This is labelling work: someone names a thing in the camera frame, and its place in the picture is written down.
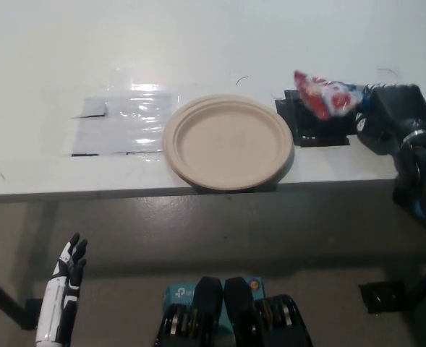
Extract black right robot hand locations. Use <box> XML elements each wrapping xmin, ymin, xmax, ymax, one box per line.
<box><xmin>355</xmin><ymin>83</ymin><xmax>426</xmax><ymax>156</ymax></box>

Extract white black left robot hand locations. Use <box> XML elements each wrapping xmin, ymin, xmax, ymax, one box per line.
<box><xmin>34</xmin><ymin>232</ymin><xmax>89</xmax><ymax>344</ymax></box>

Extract red blue sunflower seed bag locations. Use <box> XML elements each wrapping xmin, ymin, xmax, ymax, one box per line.
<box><xmin>294</xmin><ymin>70</ymin><xmax>371</xmax><ymax>120</ymax></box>

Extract beige paper plate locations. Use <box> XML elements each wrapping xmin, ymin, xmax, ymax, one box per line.
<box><xmin>161</xmin><ymin>93</ymin><xmax>295</xmax><ymax>191</ymax></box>

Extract black tape patch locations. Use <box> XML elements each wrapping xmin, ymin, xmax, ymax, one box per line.
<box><xmin>274</xmin><ymin>89</ymin><xmax>351</xmax><ymax>147</ymax></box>

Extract blue round object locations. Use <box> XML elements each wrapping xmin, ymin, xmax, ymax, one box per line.
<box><xmin>413</xmin><ymin>197</ymin><xmax>426</xmax><ymax>220</ymax></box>

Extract teal cardboard router box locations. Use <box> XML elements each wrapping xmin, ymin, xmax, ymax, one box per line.
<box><xmin>161</xmin><ymin>277</ymin><xmax>268</xmax><ymax>333</ymax></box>

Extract clear plastic sheet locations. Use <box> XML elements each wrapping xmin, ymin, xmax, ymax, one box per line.
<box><xmin>70</xmin><ymin>85</ymin><xmax>181</xmax><ymax>157</ymax></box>

